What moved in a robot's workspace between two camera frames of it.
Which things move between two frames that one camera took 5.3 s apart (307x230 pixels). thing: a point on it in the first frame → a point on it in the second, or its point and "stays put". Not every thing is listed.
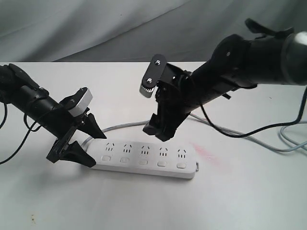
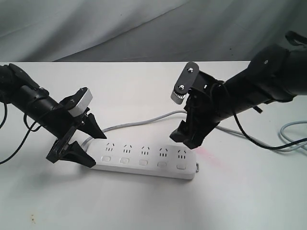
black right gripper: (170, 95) → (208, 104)
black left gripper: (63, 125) stays put
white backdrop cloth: (134, 30) stays put
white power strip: (171, 158) stays put
